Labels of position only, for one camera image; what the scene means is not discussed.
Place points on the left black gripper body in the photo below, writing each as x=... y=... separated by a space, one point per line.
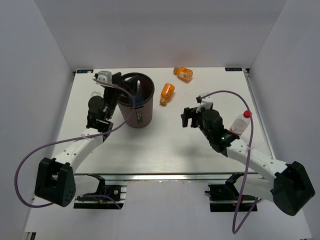
x=111 y=96

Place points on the clear bottle red label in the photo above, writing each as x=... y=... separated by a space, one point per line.
x=96 y=93

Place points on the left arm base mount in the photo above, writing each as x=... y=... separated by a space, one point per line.
x=95 y=192

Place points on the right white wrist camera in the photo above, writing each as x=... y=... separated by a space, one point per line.
x=204 y=101

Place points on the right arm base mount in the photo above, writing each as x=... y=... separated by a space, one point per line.
x=223 y=197

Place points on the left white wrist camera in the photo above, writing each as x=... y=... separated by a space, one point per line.
x=103 y=78

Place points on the orange bottle with white label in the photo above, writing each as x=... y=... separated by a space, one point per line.
x=183 y=73

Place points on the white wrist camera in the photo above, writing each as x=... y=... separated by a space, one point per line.
x=103 y=78
x=204 y=101

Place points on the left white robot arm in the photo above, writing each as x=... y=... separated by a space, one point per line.
x=56 y=181

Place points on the right blue corner sticker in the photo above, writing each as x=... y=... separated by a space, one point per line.
x=233 y=69

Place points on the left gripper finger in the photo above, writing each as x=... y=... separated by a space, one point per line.
x=117 y=82
x=131 y=83

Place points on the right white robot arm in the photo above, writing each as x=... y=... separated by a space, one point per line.
x=287 y=185

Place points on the blue corner sticker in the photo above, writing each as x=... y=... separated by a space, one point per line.
x=233 y=69
x=84 y=71

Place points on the red cap bottle at right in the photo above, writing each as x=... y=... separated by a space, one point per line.
x=241 y=123

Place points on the brown plastic waste bin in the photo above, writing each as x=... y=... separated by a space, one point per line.
x=143 y=112

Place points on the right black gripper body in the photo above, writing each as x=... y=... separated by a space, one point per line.
x=199 y=124

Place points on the blue label water bottle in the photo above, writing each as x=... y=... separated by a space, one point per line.
x=138 y=95

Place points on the left blue corner sticker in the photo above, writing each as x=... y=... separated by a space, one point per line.
x=84 y=71

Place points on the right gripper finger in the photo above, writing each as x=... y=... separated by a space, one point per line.
x=185 y=116
x=193 y=117

